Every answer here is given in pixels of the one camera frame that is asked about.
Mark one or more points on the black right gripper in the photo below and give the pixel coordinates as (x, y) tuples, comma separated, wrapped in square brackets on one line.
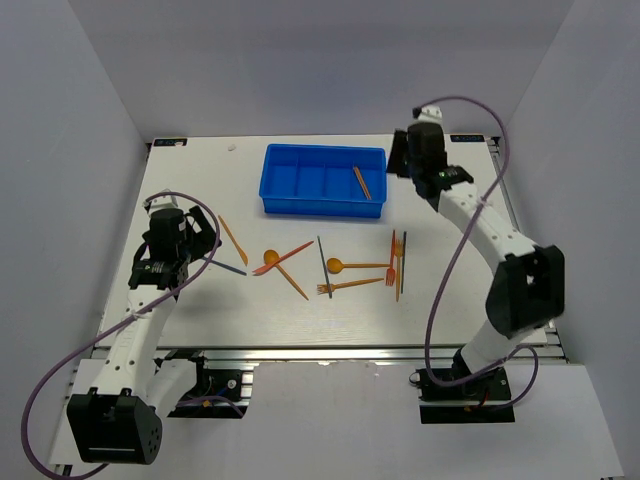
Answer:
[(398, 149)]

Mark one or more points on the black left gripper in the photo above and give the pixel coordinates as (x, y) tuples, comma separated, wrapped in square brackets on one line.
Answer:
[(204, 240)]

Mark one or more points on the grey-blue chopstick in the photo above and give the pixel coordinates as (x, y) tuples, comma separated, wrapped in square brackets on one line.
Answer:
[(403, 259), (327, 283)]

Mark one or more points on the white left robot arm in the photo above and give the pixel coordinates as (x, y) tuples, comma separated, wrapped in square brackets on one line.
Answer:
[(119, 420)]

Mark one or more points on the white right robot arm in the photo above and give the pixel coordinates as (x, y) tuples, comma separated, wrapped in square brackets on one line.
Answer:
[(528, 285)]

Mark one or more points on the orange plastic knife left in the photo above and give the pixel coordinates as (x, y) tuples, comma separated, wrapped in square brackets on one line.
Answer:
[(242, 254)]

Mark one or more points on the blue chopstick left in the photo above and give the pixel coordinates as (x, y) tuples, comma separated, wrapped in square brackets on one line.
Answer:
[(225, 266)]

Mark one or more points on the red-orange plastic knife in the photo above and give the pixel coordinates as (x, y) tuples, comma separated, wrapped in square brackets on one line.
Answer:
[(267, 267)]

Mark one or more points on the orange spoon left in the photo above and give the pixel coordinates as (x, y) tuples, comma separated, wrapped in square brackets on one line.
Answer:
[(280, 267)]

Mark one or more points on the orange spoon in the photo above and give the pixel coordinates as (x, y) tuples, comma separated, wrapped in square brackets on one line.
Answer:
[(280, 267), (336, 266)]

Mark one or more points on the right table label sticker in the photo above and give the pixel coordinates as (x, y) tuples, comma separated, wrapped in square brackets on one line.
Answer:
[(467, 138)]

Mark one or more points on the table label sticker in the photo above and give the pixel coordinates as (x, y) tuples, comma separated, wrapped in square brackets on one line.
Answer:
[(169, 142), (467, 138)]

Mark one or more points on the orange chopstick long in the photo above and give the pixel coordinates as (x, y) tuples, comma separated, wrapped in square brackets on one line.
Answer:
[(396, 266)]

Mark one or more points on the blue divided plastic bin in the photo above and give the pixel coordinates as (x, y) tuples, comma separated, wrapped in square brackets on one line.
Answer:
[(332, 181)]

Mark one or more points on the left table label sticker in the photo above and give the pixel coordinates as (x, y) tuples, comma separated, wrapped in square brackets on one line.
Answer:
[(169, 142)]

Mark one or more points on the red-orange fork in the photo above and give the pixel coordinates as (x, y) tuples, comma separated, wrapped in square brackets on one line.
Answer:
[(390, 272)]

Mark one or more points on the orange spoon centre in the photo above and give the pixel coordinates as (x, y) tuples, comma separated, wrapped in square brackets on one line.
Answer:
[(336, 266)]

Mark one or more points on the orange fork lower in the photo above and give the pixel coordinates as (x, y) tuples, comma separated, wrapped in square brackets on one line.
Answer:
[(343, 285)]

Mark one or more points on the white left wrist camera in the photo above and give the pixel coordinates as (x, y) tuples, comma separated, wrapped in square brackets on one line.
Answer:
[(162, 201)]

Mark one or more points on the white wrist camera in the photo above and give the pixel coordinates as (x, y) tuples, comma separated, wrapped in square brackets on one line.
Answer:
[(162, 201), (429, 113)]

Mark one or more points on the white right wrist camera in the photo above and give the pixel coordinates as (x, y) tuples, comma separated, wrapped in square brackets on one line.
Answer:
[(429, 113)]

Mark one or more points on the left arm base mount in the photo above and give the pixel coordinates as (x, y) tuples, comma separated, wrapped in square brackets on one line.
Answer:
[(217, 393)]

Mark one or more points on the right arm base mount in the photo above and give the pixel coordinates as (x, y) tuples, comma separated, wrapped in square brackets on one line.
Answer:
[(475, 402)]

